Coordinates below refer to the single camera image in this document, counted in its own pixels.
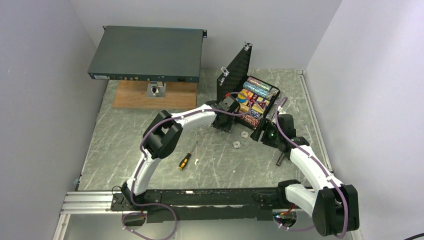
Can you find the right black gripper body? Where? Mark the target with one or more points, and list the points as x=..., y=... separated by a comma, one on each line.
x=270, y=136

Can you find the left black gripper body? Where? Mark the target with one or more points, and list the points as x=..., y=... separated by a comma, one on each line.
x=226, y=126

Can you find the grey white 1 chip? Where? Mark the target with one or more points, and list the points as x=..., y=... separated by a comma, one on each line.
x=244, y=134

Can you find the blue yellow card deck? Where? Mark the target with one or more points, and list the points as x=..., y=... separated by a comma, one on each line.
x=253, y=100

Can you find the red triangular dealer token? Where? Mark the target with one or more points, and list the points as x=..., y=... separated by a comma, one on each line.
x=261, y=106

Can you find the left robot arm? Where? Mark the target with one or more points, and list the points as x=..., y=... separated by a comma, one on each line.
x=163, y=134

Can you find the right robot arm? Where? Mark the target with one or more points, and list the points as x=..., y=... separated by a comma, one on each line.
x=332, y=205

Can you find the grey metal T wrench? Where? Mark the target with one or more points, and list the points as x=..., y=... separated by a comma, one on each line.
x=280, y=159

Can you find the blue yellow dealer button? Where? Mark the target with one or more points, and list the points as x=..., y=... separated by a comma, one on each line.
x=242, y=98

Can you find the black poker chip case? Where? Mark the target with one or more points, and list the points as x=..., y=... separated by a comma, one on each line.
x=235, y=78

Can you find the silver metal stand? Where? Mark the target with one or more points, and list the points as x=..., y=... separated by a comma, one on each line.
x=156, y=89

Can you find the wooden board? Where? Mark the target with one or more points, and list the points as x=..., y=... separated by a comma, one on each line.
x=132, y=95

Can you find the dark green rack server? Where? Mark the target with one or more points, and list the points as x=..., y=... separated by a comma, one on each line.
x=157, y=54

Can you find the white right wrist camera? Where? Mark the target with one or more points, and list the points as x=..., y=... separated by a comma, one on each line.
x=280, y=111

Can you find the yellow black handle screwdriver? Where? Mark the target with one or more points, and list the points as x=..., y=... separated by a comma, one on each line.
x=184, y=162

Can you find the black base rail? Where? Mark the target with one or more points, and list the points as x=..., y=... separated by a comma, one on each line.
x=160, y=205

